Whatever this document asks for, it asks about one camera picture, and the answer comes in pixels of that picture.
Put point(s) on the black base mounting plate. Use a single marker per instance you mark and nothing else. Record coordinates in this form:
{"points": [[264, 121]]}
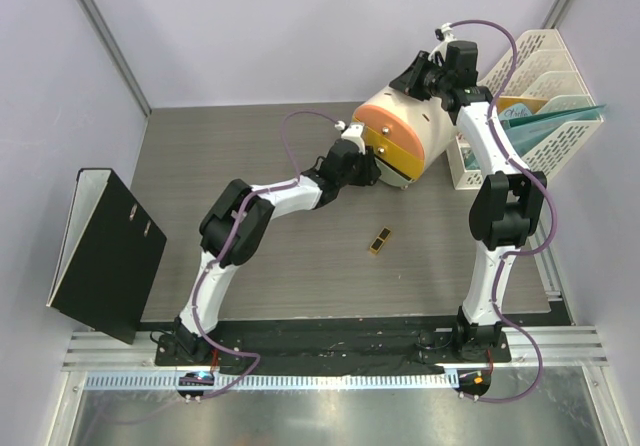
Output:
{"points": [[332, 347]]}

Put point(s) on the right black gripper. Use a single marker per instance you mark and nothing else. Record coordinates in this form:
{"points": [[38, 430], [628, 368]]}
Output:
{"points": [[410, 82]]}

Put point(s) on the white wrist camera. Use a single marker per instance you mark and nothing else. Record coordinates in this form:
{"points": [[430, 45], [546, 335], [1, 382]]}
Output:
{"points": [[352, 132], [445, 35]]}

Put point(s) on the yellow drawer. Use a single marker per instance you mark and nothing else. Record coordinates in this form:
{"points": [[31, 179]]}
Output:
{"points": [[397, 159]]}

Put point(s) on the teal folder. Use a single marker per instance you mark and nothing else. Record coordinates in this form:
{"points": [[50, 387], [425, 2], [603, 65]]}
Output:
{"points": [[545, 141]]}

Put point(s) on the black gold lipstick box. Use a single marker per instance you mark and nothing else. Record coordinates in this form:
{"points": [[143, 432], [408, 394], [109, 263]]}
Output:
{"points": [[380, 240]]}

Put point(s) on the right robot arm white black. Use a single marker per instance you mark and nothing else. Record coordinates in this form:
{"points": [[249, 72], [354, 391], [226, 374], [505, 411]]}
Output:
{"points": [[507, 207]]}

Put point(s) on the white perforated file rack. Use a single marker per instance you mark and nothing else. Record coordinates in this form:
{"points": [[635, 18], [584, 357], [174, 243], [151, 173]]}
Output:
{"points": [[545, 69]]}

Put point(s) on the cream cylindrical drawer organizer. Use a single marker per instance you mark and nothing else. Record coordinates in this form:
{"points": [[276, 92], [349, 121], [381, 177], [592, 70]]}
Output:
{"points": [[428, 120]]}

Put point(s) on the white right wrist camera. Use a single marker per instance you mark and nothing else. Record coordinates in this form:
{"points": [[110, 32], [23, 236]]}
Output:
{"points": [[445, 35]]}

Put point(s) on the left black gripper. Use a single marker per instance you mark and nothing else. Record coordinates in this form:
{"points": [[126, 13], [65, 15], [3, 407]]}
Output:
{"points": [[370, 171]]}

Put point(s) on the orange top drawer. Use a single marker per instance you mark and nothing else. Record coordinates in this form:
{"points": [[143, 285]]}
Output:
{"points": [[390, 126]]}

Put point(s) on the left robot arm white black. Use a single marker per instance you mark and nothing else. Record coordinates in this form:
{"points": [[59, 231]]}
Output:
{"points": [[234, 227]]}

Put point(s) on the white slotted cable duct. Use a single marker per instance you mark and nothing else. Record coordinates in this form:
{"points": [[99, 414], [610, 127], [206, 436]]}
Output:
{"points": [[167, 380]]}

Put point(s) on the yellow card in rack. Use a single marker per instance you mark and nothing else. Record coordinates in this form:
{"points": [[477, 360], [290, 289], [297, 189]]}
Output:
{"points": [[515, 107]]}

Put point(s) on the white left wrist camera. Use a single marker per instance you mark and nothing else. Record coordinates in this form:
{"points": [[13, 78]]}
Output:
{"points": [[352, 132]]}

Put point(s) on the black binder folder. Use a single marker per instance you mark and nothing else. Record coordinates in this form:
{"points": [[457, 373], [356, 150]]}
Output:
{"points": [[110, 254]]}

